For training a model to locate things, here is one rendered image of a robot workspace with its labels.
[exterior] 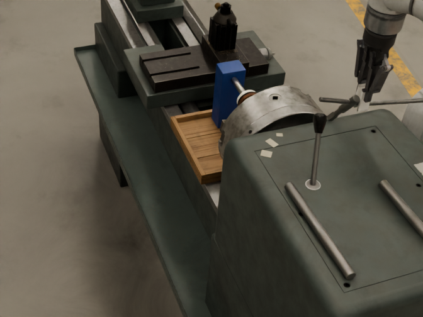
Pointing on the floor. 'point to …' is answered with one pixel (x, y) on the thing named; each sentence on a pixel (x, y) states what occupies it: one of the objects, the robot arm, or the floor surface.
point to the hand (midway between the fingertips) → (362, 97)
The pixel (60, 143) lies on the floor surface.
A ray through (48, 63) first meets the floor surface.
